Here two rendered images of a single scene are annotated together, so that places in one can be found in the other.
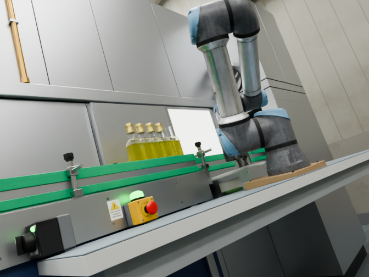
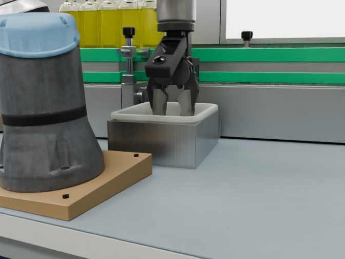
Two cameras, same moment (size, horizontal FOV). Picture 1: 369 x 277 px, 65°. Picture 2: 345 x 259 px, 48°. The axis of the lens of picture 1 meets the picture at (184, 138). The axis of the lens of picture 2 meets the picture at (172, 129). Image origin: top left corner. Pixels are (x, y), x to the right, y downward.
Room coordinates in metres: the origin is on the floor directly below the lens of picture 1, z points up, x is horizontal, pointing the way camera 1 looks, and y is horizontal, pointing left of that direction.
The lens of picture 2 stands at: (0.99, -0.91, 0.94)
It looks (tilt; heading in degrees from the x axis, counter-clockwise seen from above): 10 degrees down; 66
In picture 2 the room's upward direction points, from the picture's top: straight up
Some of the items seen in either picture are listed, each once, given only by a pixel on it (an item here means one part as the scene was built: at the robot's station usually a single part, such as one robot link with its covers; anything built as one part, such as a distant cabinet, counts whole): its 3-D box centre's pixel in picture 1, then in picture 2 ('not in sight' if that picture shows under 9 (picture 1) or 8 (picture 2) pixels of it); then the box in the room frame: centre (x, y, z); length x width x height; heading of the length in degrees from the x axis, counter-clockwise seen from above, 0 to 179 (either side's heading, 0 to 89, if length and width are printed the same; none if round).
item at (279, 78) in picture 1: (253, 62); not in sight; (2.25, -0.74, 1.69); 0.70 x 0.37 x 0.89; 140
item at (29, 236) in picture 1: (24, 244); not in sight; (0.66, 0.41, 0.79); 0.04 x 0.03 x 0.04; 50
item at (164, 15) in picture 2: not in sight; (174, 13); (1.31, -0.21, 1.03); 0.08 x 0.08 x 0.05
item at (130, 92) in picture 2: (201, 179); (136, 96); (1.30, -0.02, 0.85); 0.09 x 0.04 x 0.07; 50
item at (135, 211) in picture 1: (141, 211); not in sight; (0.91, 0.20, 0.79); 0.07 x 0.07 x 0.07; 50
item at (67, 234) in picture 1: (50, 237); not in sight; (0.70, 0.38, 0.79); 0.08 x 0.08 x 0.08; 50
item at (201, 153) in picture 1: (197, 156); (133, 55); (1.28, -0.03, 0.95); 0.17 x 0.03 x 0.12; 50
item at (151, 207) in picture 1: (150, 208); not in sight; (0.88, 0.16, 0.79); 0.04 x 0.03 x 0.04; 140
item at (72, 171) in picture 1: (76, 173); not in sight; (0.80, 0.32, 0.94); 0.07 x 0.04 x 0.13; 50
